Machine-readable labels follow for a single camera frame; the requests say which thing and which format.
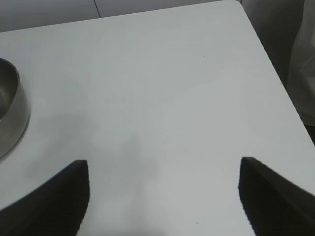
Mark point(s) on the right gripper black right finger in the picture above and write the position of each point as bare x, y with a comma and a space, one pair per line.
275, 204

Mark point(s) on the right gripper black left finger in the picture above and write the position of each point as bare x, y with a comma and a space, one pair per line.
54, 209

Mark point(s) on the stainless steel mixing bowl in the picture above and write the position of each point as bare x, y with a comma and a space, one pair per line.
14, 113

